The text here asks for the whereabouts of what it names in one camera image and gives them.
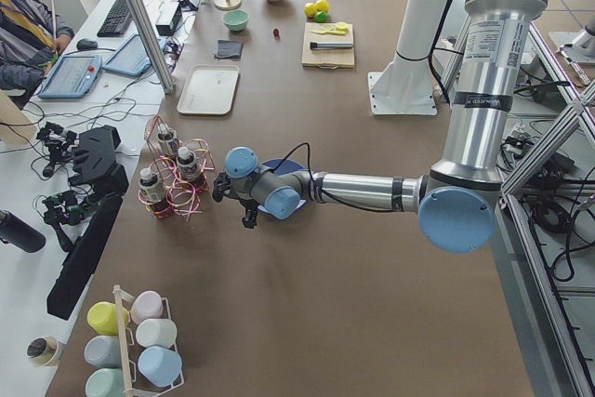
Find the white cup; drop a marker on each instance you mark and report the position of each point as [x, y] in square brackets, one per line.
[157, 332]

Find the wooden cutting board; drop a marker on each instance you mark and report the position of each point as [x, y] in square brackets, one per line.
[331, 59]

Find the black handled knife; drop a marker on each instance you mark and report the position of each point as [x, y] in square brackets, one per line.
[330, 45]

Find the blue cup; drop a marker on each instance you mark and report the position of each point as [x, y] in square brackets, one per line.
[160, 366]

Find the mint green cup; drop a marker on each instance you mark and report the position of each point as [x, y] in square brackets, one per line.
[105, 382]

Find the pink cup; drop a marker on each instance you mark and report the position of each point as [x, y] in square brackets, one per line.
[147, 305]

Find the blue teach pendant right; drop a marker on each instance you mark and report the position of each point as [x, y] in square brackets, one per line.
[130, 58]

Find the blue teach pendant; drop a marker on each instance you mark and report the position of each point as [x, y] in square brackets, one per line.
[71, 77]
[130, 58]

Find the black water bottle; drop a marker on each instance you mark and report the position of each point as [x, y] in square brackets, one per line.
[16, 232]

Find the tape roll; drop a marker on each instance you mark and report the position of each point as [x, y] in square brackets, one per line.
[45, 351]

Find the dark bottle rear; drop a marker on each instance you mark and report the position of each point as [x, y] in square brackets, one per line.
[167, 139]

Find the copper wire bottle rack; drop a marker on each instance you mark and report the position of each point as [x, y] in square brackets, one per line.
[183, 198]

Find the grey cup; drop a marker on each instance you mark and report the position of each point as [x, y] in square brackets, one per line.
[103, 352]

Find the dark bottle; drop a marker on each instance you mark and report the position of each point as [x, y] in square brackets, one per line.
[167, 139]
[151, 186]
[187, 164]

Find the blue teach pendant left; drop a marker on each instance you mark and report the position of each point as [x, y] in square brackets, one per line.
[71, 77]

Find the yellow lemon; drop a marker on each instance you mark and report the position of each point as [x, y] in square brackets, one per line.
[322, 6]
[310, 10]

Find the aluminium frame post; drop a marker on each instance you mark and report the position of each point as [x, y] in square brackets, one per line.
[150, 43]

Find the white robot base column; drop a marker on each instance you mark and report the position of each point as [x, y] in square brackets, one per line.
[405, 87]

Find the green bowl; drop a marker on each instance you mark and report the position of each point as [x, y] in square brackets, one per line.
[235, 20]

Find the dark bottle middle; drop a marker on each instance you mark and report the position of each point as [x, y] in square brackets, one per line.
[187, 164]

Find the blue plate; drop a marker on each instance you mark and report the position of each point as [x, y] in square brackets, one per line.
[281, 168]

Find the white cup rack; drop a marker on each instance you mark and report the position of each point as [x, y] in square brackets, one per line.
[126, 340]

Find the green lime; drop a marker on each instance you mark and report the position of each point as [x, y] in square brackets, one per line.
[321, 17]

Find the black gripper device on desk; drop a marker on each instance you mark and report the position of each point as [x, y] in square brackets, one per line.
[58, 140]

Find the dark grey cloth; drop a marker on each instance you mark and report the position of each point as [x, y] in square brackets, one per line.
[229, 49]

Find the beige tray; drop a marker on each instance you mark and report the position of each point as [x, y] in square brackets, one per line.
[209, 90]

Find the black computer mouse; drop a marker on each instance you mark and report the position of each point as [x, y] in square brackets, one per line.
[85, 44]

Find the seated person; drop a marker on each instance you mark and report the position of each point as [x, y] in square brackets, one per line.
[31, 39]

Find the black keyboard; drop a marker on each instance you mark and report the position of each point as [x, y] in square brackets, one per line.
[117, 20]

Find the black box on desk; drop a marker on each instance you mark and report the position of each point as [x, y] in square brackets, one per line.
[168, 20]

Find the yellow cup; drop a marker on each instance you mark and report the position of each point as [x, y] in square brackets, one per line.
[101, 317]

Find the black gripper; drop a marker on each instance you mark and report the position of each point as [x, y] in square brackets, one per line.
[249, 217]

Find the dark bottle front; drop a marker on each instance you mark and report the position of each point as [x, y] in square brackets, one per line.
[151, 186]

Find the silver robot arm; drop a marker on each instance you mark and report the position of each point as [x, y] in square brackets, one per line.
[455, 202]

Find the lemon slices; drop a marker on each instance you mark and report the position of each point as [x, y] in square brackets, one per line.
[338, 28]

